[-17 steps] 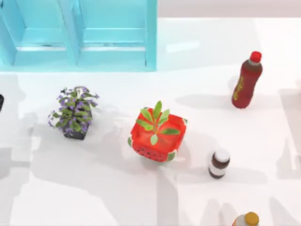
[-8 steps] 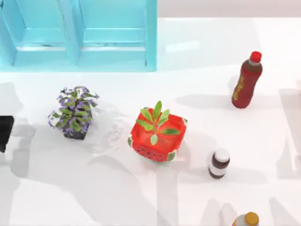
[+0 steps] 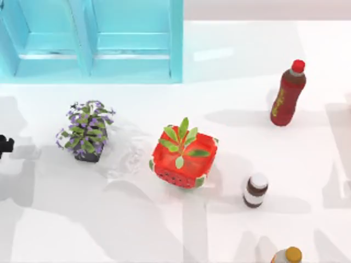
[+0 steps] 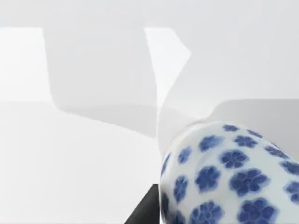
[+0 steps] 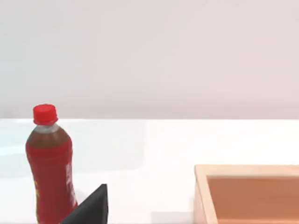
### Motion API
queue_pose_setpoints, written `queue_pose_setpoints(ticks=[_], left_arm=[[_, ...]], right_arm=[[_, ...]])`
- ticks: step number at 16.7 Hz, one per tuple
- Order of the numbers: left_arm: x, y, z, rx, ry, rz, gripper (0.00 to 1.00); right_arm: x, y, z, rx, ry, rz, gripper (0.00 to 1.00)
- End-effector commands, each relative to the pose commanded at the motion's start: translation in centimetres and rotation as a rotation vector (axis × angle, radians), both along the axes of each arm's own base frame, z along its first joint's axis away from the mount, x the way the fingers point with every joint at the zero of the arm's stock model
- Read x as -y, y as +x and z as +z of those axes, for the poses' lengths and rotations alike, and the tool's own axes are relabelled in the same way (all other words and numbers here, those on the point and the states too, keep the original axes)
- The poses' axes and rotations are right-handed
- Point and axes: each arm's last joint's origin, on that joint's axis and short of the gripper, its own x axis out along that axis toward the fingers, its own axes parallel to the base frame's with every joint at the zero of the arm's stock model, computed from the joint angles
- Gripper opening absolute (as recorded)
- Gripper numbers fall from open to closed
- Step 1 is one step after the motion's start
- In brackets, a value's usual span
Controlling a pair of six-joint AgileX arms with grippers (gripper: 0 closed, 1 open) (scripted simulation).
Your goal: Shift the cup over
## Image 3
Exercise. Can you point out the red watermelon plant pot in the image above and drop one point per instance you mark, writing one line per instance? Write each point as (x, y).
(183, 161)

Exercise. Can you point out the purple flower plant pot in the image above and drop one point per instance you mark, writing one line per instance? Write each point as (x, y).
(87, 134)

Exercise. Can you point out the brown jar with white lid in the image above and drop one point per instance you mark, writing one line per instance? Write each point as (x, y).
(255, 191)

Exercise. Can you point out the light blue rack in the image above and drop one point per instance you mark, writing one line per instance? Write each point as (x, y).
(131, 41)

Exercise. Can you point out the red bottle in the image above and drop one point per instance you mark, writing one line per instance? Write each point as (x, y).
(286, 98)

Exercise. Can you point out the bottle with yellow cap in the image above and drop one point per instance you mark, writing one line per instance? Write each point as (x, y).
(290, 256)

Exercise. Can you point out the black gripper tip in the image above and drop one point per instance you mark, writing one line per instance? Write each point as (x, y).
(5, 145)

